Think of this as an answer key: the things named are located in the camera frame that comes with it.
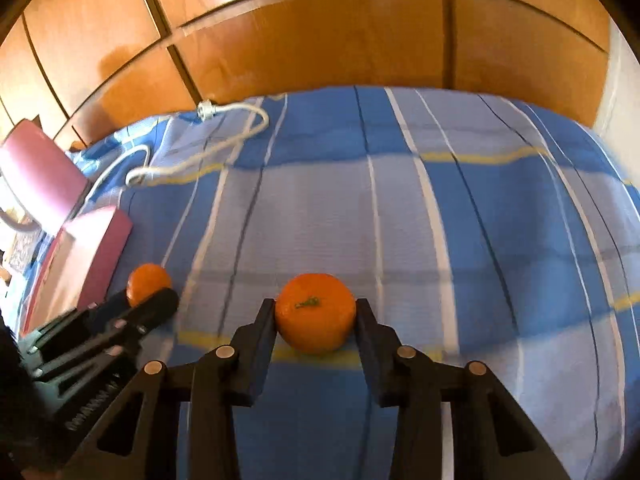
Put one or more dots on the blue plaid blanket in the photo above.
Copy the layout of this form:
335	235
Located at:
475	260

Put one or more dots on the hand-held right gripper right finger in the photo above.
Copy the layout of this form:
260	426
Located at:
372	360

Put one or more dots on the grey patterned cloth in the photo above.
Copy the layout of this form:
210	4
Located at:
22	252

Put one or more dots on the pink tray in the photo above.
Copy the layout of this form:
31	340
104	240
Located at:
85	255

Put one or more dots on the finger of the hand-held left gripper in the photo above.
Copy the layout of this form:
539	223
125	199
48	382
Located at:
145	310

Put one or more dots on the pink electric kettle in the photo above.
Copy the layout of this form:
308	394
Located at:
42	170

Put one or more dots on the wooden wardrobe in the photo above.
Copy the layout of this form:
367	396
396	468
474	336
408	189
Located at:
325	35

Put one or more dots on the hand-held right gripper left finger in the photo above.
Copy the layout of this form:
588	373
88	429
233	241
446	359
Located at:
260	355

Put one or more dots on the orange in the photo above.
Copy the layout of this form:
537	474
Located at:
315	312
147	280

